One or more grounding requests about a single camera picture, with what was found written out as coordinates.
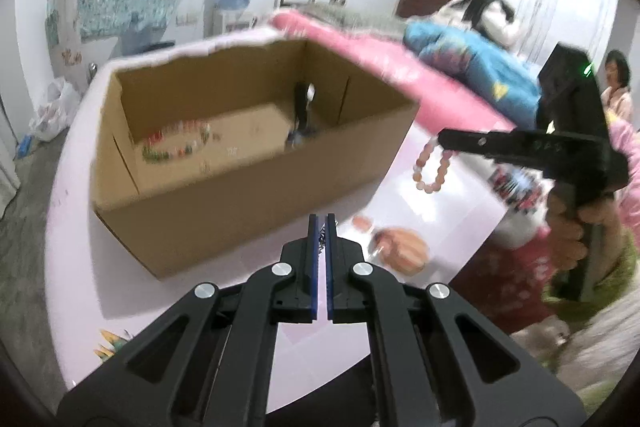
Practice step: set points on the pink printed quilt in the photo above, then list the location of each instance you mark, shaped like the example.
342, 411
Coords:
627, 147

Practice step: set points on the blue printed quilt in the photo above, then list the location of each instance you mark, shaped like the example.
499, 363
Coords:
470, 57

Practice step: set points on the grey blanket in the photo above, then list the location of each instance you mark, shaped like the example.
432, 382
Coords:
350, 17

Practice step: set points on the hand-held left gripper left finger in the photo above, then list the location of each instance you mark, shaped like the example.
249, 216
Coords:
313, 267

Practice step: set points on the brown cardboard box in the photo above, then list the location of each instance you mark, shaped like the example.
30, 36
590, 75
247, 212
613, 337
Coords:
240, 217

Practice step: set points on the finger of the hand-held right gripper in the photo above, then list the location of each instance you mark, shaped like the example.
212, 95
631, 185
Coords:
480, 142

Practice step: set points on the black crate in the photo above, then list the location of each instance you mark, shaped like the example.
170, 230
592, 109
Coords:
157, 46

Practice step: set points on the person's right forearm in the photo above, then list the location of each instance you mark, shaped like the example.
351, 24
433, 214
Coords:
605, 287

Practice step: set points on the white plastic bag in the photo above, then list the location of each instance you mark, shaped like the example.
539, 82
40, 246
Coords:
52, 112

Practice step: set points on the small blue floor item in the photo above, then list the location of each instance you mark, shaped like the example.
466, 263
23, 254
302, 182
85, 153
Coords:
23, 147

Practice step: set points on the blue floor water bottle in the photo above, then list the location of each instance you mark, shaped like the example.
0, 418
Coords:
134, 39

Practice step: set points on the person's right hand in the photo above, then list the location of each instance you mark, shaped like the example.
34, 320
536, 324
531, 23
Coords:
565, 237

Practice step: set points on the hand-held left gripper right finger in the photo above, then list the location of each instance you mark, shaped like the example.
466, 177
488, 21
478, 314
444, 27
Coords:
330, 267

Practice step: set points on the white flowered wall decoration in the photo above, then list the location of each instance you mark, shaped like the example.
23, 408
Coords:
67, 52

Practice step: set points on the pink floral bedsheet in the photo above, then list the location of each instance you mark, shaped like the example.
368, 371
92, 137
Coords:
400, 72

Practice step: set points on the gold bow hair clip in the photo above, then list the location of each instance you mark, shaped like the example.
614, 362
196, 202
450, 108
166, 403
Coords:
322, 237

